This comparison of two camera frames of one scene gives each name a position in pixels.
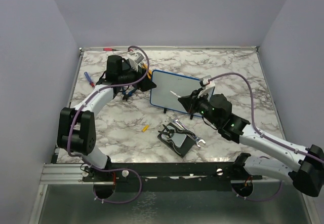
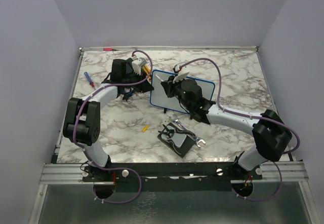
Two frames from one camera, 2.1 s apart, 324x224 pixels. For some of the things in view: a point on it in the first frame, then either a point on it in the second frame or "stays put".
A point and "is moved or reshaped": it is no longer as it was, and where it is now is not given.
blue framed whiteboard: (169, 87) stays put
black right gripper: (190, 102) to (169, 84)
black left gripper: (146, 84) stays put
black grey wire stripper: (168, 133) stays put
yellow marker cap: (145, 128) stays put
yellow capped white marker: (174, 94) is moved or reshaped
